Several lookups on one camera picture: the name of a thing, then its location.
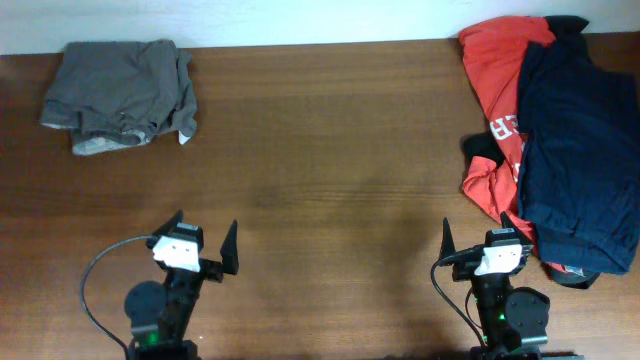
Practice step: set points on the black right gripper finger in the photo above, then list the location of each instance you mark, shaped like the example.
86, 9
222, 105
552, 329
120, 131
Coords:
447, 249
507, 223

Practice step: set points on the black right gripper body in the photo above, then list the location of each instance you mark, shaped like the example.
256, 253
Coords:
465, 271

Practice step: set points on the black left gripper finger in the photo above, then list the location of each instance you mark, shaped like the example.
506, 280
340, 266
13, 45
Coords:
229, 251
170, 224

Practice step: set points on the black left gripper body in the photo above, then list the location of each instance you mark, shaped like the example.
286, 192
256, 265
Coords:
210, 269

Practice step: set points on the grey cargo shorts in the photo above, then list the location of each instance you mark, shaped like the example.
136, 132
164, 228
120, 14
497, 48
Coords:
117, 95

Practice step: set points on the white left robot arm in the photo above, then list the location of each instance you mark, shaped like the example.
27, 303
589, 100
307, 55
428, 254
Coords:
160, 312

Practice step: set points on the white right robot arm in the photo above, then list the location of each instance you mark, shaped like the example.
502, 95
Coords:
513, 320

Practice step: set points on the navy blue garment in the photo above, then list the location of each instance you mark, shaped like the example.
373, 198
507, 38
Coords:
579, 178

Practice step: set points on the red t-shirt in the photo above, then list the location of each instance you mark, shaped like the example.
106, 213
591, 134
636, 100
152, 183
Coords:
493, 54

